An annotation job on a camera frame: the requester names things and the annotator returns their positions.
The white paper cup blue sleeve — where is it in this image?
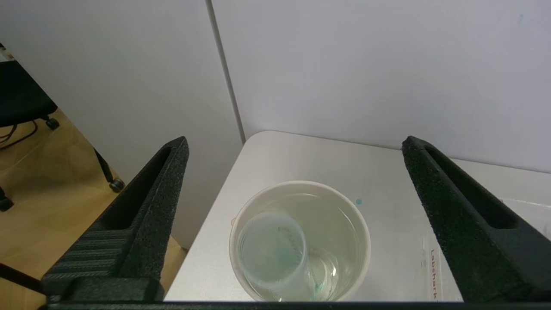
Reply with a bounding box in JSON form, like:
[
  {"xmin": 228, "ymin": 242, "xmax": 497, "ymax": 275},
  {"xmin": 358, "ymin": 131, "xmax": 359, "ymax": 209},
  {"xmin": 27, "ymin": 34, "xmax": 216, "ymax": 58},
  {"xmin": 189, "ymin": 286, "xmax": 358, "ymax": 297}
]
[{"xmin": 229, "ymin": 181, "xmax": 371, "ymax": 302}]

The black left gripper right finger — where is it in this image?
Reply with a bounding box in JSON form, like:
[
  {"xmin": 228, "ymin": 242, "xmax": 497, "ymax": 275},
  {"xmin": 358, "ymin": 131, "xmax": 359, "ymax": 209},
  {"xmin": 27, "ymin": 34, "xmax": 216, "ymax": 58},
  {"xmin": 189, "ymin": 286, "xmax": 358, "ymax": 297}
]
[{"xmin": 401, "ymin": 136, "xmax": 551, "ymax": 302}]

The clear acrylic test tube rack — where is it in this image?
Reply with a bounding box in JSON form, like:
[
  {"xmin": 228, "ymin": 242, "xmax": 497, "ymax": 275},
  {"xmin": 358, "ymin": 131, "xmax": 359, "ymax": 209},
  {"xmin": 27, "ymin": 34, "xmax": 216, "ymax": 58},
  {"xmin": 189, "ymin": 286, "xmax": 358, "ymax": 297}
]
[{"xmin": 422, "ymin": 196, "xmax": 551, "ymax": 302}]

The black office chair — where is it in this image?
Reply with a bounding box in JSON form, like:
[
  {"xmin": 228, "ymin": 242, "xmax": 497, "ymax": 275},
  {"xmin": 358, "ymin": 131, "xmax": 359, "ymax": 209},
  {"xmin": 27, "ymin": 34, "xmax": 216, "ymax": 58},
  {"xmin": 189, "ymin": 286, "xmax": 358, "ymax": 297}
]
[{"xmin": 0, "ymin": 43, "xmax": 125, "ymax": 211}]

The test tube with blue pigment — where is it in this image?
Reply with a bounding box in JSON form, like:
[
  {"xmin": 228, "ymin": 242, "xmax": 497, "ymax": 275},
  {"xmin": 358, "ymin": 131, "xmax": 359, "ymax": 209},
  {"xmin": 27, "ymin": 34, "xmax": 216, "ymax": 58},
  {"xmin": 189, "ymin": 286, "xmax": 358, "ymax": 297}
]
[{"xmin": 236, "ymin": 212, "xmax": 310, "ymax": 302}]

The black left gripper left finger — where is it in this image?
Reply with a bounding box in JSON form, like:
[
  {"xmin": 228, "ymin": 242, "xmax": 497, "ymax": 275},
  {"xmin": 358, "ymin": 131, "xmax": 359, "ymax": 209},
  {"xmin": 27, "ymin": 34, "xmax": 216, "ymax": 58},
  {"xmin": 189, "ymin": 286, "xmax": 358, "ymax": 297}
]
[{"xmin": 42, "ymin": 136, "xmax": 190, "ymax": 302}]

